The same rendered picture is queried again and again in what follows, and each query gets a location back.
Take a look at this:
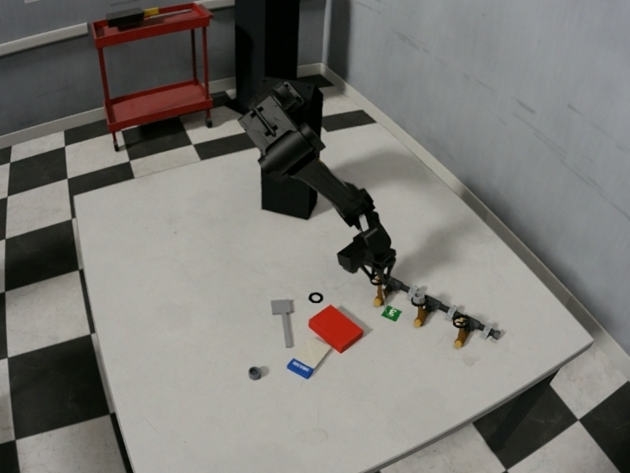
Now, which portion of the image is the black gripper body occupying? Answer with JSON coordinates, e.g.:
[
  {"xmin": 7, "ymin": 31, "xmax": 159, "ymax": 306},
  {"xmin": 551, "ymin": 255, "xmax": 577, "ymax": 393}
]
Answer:
[{"xmin": 362, "ymin": 248, "xmax": 397, "ymax": 271}]

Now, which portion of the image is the dark grey short cylinder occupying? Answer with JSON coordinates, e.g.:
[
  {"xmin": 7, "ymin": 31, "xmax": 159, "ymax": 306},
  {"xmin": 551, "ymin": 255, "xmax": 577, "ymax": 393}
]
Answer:
[{"xmin": 249, "ymin": 366, "xmax": 261, "ymax": 381}]

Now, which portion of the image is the red block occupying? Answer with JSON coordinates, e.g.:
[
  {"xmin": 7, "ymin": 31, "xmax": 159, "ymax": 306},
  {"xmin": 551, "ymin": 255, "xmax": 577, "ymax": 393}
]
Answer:
[{"xmin": 308, "ymin": 305, "xmax": 363, "ymax": 354}]

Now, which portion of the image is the green tag with silver chain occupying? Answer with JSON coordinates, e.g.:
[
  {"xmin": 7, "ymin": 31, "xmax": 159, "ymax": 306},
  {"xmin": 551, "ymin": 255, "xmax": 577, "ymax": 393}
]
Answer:
[{"xmin": 381, "ymin": 287, "xmax": 401, "ymax": 322}]

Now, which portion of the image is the small black ring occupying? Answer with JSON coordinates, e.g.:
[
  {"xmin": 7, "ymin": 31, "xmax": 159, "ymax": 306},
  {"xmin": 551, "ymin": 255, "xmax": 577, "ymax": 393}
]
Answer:
[{"xmin": 308, "ymin": 292, "xmax": 323, "ymax": 304}]

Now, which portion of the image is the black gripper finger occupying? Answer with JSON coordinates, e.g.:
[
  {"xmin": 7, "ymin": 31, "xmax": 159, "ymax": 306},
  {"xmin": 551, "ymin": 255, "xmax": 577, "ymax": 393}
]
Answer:
[
  {"xmin": 360, "ymin": 265, "xmax": 375, "ymax": 279},
  {"xmin": 375, "ymin": 257, "xmax": 396, "ymax": 286}
]

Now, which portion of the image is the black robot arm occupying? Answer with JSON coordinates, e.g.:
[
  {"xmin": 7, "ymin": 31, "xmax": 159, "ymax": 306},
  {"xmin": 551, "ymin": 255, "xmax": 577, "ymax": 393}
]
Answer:
[{"xmin": 237, "ymin": 79, "xmax": 392, "ymax": 274}]

